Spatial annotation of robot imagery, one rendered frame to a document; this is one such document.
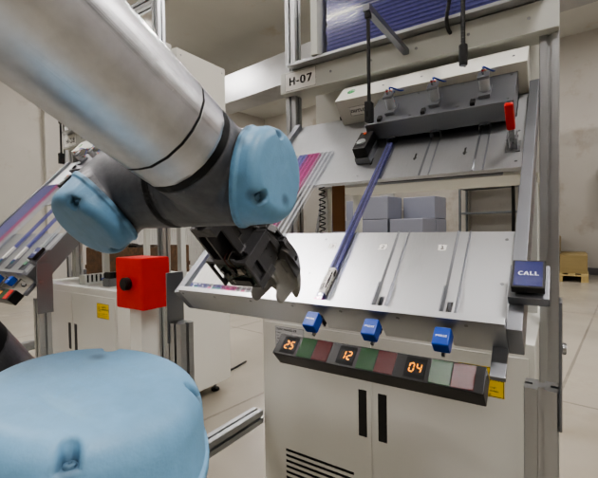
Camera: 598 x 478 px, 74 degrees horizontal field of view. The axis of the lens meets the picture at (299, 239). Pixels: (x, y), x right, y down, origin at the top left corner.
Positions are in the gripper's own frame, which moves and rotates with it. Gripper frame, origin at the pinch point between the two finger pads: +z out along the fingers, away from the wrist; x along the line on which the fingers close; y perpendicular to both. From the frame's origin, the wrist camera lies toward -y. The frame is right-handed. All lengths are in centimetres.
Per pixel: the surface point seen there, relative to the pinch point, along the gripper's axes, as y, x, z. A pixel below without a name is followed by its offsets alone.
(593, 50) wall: -782, 83, 324
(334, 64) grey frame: -82, -21, -4
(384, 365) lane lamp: 5.1, 14.3, 10.8
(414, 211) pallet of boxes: -331, -113, 274
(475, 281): -11.3, 25.0, 10.0
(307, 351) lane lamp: 5.1, 0.6, 10.8
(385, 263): -14.4, 9.4, 9.9
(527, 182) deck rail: -33.8, 31.1, 8.8
